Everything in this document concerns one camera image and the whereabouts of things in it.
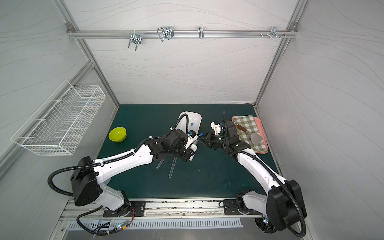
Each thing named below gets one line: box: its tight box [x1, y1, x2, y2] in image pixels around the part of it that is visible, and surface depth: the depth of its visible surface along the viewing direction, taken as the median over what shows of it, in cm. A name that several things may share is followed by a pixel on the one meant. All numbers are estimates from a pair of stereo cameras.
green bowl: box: [108, 126, 127, 143], surface depth 100 cm
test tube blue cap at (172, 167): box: [168, 156, 178, 179], surface depth 88 cm
